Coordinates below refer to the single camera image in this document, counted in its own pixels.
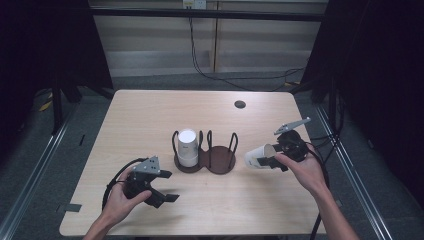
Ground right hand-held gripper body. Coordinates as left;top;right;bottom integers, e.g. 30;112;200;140
273;116;313;164

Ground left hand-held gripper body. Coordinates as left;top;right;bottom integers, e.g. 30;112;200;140
123;155;163;201

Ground printed white paper cup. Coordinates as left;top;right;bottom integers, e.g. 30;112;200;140
244;143;278;169

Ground brown cup holder black wires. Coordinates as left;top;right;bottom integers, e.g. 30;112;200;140
171;129;240;176

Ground person's right hand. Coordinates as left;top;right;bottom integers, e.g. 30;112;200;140
273;149;330;198

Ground person's left hand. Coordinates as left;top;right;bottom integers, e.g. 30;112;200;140
102;165;153;228

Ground grey floor tape strip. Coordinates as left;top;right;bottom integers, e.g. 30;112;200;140
55;202;83;214

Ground black curtain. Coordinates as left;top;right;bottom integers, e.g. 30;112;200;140
301;0;424;208
0;0;114;158

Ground black horizontal metal bar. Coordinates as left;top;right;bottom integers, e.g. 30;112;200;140
89;7;327;23

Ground black floor cable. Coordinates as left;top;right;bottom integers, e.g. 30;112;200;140
310;131;344;164

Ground metal floor rail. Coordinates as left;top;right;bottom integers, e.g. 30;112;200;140
313;103;396;240
0;106;79;240

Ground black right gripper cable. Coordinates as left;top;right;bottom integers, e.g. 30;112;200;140
304;143;333;240

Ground black wall cable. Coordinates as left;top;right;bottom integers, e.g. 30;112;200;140
188;16;306;93

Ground white wall socket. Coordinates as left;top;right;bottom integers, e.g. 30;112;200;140
182;0;208;10

